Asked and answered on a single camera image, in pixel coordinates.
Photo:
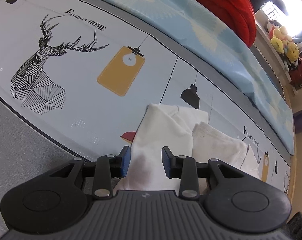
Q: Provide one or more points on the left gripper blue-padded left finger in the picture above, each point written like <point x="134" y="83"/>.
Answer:
<point x="108" y="167"/>

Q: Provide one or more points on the dark red bag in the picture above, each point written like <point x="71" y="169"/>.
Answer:
<point x="296" y="75"/>

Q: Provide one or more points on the yellow plush toys pile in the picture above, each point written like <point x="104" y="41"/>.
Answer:
<point x="284" y="44"/>

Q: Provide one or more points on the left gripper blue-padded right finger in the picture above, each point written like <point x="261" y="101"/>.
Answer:
<point x="184" y="168"/>

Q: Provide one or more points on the deer print bed sheet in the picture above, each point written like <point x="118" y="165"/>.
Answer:
<point x="82" y="73"/>

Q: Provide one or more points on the light blue patterned blanket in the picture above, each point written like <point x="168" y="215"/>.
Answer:
<point x="197" y="29"/>

